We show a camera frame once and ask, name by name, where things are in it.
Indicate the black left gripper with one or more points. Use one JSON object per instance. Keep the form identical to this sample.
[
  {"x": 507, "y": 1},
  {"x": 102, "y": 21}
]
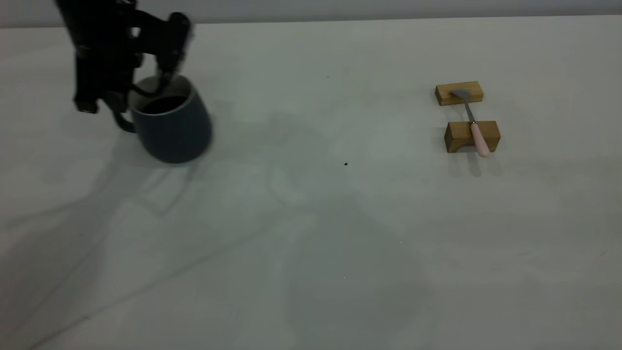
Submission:
[{"x": 102, "y": 48}]

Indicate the dark grey ceramic mug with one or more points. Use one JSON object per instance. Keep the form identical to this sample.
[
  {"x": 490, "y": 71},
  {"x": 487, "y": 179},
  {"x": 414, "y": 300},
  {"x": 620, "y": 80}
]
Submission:
[{"x": 175, "y": 136}]

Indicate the flat rectangular wooden block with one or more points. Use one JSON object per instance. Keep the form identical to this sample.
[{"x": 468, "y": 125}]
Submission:
[{"x": 444, "y": 95}]

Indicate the arched wooden block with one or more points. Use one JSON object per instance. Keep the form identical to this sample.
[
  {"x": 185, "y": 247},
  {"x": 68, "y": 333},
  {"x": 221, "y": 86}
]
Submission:
[{"x": 457, "y": 133}]

